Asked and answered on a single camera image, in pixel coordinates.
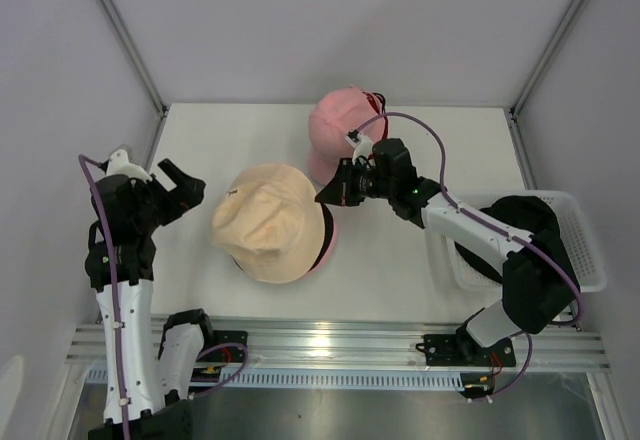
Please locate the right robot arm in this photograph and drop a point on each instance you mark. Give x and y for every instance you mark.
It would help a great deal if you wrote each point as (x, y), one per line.
(537, 278)

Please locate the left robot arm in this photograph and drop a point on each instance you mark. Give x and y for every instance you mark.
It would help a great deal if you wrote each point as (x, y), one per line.
(148, 384)

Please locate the right frame post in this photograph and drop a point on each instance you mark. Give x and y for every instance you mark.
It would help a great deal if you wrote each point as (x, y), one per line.
(552, 47)

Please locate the white slotted cable duct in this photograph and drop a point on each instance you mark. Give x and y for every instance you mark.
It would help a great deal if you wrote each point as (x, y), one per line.
(347, 380)

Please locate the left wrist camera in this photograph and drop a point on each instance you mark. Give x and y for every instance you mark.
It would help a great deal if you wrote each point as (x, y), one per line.
(119, 163)

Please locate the white plastic basket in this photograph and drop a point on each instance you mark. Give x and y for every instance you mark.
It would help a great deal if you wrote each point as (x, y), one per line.
(585, 240)

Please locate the aluminium mounting rail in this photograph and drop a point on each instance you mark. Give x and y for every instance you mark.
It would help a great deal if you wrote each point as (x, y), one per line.
(351, 345)

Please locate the light pink hat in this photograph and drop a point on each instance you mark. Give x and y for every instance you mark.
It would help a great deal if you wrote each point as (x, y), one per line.
(334, 116)

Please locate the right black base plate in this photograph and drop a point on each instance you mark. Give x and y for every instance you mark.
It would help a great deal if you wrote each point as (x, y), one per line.
(452, 350)

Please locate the beige bucket hat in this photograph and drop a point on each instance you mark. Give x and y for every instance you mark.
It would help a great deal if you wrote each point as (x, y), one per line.
(259, 188)

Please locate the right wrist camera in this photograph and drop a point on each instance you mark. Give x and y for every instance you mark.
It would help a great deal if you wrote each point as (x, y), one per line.
(362, 145)

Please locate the red baseball cap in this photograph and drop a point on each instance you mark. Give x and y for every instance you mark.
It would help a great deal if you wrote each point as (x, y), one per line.
(379, 129)

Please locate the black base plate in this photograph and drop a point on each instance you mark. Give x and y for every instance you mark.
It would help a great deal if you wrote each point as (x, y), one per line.
(452, 350)
(226, 347)

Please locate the frame post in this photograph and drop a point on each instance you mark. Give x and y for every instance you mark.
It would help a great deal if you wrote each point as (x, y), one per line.
(552, 47)
(132, 54)

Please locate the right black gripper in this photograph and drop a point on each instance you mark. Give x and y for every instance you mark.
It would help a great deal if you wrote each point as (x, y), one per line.
(340, 188)

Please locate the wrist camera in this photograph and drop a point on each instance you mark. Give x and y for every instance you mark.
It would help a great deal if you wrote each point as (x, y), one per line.
(362, 145)
(119, 163)

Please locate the left frame post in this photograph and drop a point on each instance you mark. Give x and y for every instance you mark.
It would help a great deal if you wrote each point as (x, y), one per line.
(132, 54)

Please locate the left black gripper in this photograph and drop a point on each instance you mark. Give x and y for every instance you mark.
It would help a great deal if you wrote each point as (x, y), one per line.
(187, 193)

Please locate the black hat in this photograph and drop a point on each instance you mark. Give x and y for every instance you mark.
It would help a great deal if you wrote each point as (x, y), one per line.
(282, 244)

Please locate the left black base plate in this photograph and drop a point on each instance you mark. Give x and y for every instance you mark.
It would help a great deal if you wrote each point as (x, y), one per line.
(226, 347)

